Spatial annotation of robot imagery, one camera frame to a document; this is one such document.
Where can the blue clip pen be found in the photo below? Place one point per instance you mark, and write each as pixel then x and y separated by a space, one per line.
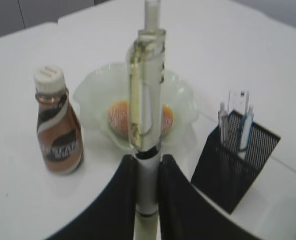
pixel 245 129

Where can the black mesh pen holder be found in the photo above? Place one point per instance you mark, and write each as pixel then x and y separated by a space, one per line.
pixel 221 174

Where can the sugared bread roll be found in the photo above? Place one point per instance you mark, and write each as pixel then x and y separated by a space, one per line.
pixel 118 118

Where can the black clip pen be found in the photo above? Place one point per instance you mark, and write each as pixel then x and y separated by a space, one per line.
pixel 223 124

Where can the green wavy glass plate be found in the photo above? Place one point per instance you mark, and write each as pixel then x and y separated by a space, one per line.
pixel 108 85

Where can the brown coffee bottle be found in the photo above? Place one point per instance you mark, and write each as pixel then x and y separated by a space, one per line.
pixel 58 129

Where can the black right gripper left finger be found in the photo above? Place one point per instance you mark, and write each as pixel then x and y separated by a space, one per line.
pixel 112 214

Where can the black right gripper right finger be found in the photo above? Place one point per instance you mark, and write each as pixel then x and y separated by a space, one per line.
pixel 185 215

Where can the clear plastic ruler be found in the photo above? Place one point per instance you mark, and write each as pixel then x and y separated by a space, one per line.
pixel 238 100

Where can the yellow clip pen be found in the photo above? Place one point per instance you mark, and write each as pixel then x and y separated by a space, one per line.
pixel 145 60

